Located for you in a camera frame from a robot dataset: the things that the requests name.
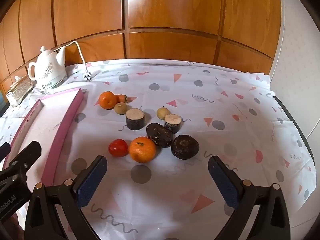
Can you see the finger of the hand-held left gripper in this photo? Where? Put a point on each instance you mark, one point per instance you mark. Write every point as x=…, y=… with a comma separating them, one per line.
x=3, y=151
x=26, y=155

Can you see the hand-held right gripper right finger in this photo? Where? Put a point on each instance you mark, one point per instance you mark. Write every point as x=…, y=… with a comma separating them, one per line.
x=223, y=181

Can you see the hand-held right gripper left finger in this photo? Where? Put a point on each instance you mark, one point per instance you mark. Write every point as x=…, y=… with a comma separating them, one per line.
x=91, y=181

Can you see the red tomato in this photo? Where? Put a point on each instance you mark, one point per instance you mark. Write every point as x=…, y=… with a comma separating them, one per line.
x=118, y=148

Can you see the pink foam tray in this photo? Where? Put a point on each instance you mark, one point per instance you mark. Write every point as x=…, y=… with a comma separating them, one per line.
x=66, y=122

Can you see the large orange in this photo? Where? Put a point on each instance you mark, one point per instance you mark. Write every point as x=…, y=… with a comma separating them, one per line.
x=142, y=149

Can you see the dark sugarcane piece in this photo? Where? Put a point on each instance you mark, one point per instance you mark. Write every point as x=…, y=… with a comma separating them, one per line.
x=135, y=120
x=173, y=123

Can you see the white-speckled dark water chestnut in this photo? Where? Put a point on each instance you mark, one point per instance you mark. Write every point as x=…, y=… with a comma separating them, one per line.
x=159, y=135

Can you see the pale yellowish kiwi fruit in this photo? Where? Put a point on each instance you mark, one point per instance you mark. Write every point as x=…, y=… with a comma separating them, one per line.
x=162, y=113

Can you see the white patterned tablecloth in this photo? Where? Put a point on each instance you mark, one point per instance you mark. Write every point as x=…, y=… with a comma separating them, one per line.
x=175, y=192

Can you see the silver patterned tissue box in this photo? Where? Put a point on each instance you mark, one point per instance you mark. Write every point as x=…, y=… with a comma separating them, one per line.
x=21, y=90

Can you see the brown kiwi fruit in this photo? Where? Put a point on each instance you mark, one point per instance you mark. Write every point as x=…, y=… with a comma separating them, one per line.
x=120, y=108

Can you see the small orange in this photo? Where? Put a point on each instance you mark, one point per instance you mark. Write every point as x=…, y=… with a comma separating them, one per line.
x=107, y=100

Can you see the white ceramic electric kettle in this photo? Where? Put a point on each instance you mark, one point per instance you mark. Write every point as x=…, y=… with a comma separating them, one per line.
x=47, y=72

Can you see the small carrot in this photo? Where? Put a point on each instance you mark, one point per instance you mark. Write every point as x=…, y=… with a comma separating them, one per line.
x=121, y=98

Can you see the wooden panelled cabinet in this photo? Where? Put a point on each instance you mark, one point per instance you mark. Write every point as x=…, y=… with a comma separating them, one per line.
x=162, y=5

